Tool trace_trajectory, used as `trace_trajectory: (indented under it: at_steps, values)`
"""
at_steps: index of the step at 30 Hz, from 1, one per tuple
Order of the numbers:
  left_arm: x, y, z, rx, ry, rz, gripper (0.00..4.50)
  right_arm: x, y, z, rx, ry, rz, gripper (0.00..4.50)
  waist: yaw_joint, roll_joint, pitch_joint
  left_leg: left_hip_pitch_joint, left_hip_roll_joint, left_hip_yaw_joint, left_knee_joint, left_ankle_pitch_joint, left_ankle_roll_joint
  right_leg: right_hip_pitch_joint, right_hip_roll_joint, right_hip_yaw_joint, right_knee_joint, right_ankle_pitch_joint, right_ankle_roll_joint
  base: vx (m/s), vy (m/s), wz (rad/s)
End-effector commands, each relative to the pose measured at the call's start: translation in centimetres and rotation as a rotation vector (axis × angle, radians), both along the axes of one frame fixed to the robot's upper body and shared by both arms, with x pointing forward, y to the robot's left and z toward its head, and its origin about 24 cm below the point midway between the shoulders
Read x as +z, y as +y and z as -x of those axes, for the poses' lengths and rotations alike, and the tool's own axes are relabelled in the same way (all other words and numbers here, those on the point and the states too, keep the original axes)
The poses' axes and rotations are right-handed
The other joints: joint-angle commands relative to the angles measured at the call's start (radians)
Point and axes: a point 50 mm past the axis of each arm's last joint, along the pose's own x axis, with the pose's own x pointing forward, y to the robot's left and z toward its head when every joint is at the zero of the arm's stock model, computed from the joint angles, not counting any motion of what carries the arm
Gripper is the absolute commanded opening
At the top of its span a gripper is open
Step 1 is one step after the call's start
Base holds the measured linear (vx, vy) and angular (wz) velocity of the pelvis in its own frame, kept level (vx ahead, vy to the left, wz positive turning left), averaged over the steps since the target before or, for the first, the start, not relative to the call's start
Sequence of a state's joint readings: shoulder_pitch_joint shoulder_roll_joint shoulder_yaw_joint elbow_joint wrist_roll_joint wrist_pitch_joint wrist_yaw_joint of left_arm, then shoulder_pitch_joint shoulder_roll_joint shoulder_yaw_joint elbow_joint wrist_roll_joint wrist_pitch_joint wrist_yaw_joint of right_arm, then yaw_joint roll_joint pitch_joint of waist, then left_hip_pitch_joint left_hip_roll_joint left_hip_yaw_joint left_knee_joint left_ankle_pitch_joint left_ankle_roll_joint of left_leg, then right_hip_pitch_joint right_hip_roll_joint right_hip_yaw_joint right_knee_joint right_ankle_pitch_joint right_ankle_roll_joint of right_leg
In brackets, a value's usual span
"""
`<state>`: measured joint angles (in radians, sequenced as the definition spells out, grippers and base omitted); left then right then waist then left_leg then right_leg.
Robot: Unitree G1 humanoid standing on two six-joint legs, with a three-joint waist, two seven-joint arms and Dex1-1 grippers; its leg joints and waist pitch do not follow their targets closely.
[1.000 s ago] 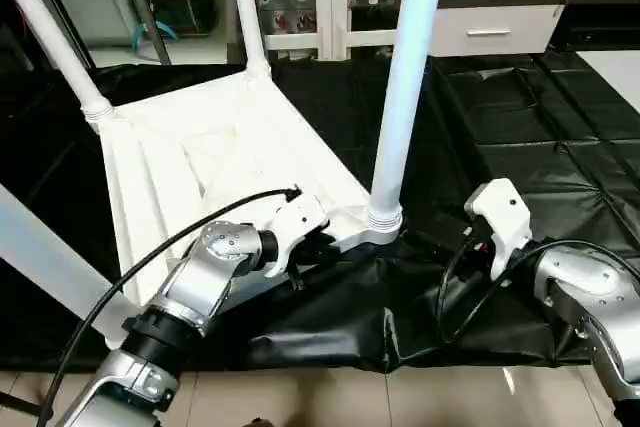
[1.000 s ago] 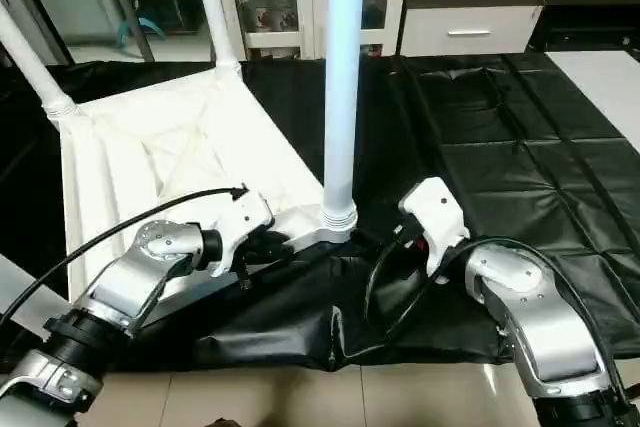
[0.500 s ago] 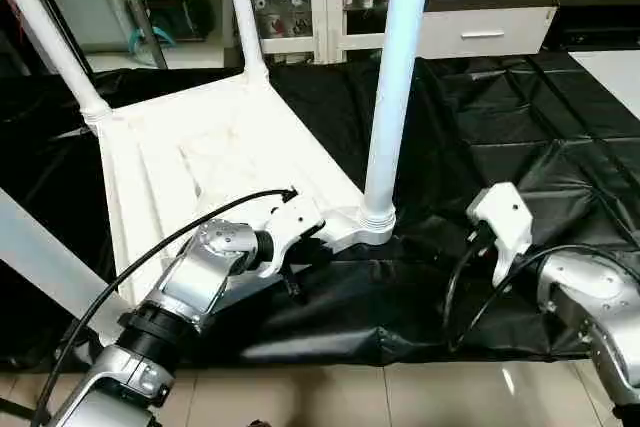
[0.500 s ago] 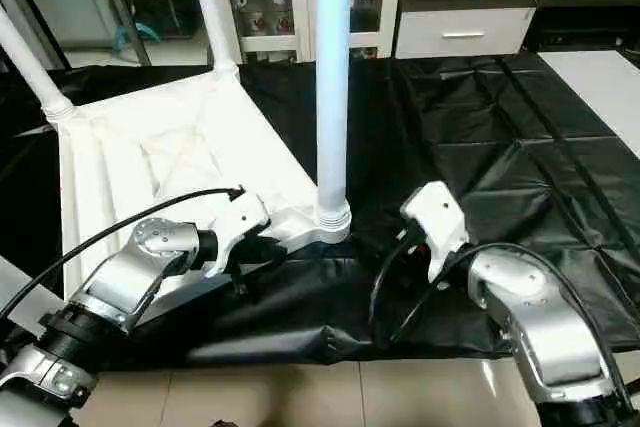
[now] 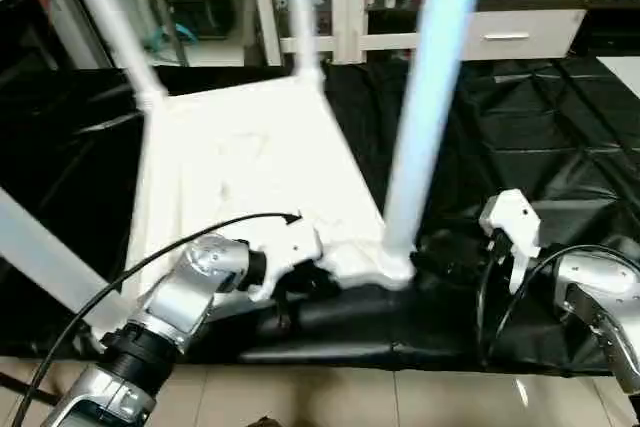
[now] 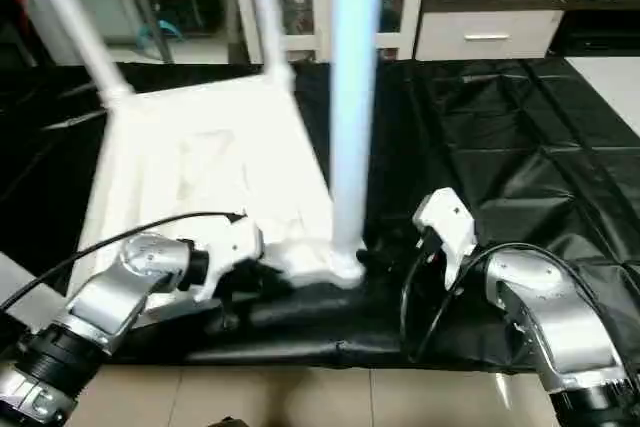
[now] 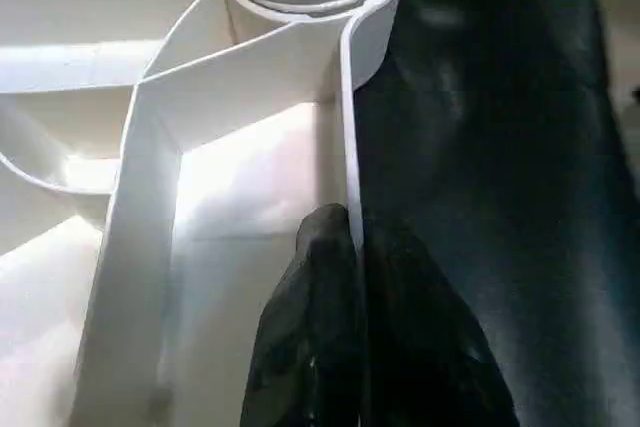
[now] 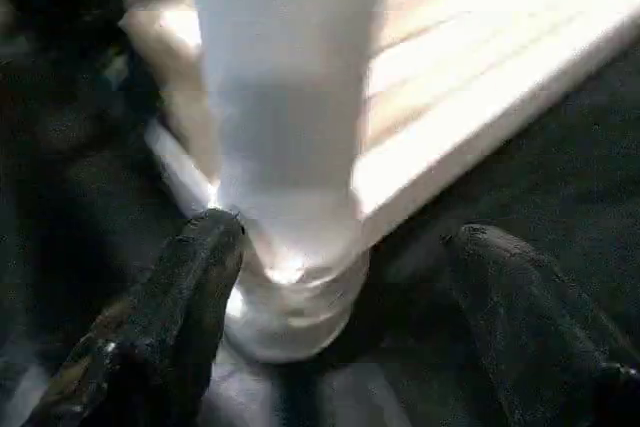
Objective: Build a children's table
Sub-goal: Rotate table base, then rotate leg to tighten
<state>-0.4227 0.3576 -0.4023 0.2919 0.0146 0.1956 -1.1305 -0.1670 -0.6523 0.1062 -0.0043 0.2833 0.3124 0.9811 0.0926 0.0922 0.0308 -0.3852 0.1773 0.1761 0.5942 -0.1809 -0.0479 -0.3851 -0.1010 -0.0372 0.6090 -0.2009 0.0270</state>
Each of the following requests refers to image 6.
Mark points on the white plastic table top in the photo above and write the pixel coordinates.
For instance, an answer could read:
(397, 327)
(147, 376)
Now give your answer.
(220, 157)

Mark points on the white drawer unit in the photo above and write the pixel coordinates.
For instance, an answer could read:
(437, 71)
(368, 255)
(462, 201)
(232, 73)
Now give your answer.
(485, 35)

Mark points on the white glass door cabinet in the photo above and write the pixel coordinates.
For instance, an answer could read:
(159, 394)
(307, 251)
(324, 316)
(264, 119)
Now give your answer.
(300, 42)

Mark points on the blue plastic stool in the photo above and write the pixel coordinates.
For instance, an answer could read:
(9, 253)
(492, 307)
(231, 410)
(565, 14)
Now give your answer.
(165, 29)

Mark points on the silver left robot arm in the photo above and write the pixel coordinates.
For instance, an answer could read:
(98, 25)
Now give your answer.
(110, 297)

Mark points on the black table mat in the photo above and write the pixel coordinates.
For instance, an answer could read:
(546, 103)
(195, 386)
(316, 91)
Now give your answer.
(500, 147)

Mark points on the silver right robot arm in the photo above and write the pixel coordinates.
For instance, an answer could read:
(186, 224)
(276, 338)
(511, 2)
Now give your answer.
(550, 317)

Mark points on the black low media cabinet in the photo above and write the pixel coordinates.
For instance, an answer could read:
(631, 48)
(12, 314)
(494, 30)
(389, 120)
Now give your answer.
(600, 12)

